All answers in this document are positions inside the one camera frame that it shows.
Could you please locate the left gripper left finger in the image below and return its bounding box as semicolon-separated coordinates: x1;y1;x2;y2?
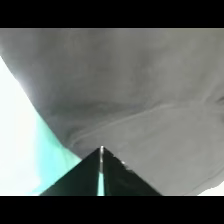
39;146;102;197

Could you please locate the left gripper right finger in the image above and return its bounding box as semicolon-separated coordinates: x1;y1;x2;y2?
101;145;163;197

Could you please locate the grey garment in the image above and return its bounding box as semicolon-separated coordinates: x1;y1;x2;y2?
0;27;224;197

